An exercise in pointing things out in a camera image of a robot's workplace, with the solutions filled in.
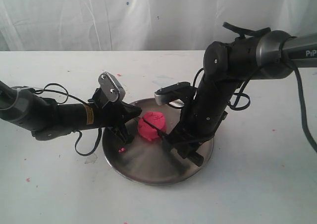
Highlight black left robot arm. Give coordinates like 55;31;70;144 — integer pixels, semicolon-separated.
0;83;142;143

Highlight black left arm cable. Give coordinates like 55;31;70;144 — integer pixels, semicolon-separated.
9;83;103;157

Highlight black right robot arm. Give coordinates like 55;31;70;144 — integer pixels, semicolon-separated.
155;29;317;166

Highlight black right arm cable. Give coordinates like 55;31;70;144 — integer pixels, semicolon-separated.
170;22;317;155

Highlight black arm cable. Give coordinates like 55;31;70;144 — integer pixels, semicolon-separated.
170;22;317;155
9;83;103;157

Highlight pink clay lump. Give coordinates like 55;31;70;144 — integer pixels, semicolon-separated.
137;112;166;141

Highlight black knife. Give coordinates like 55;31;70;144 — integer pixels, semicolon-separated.
141;118;210;167

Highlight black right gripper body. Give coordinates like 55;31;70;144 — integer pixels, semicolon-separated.
177;95;228;139

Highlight round steel plate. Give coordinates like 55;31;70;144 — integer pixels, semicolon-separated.
102;98;214;185

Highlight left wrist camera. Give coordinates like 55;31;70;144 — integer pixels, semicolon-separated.
98;71;125;103

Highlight white plastic backdrop curtain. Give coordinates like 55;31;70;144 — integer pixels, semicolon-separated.
0;0;317;51

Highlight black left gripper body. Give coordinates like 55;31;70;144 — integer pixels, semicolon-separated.
84;88;129;130

